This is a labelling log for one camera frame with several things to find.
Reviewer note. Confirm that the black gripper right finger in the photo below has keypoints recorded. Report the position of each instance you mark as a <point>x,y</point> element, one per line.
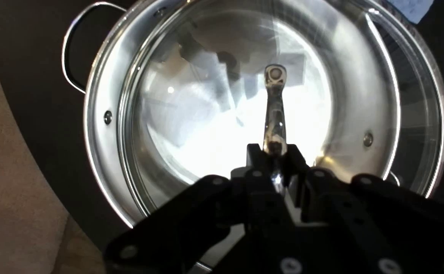
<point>374,228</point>

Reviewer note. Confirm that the blue cloth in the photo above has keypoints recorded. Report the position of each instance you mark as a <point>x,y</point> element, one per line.
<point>412,9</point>

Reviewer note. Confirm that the stainless steel pot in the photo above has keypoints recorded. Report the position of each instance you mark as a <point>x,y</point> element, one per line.
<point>98,131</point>

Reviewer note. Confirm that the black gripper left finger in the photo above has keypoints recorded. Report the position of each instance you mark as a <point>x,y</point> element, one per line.
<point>192,222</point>

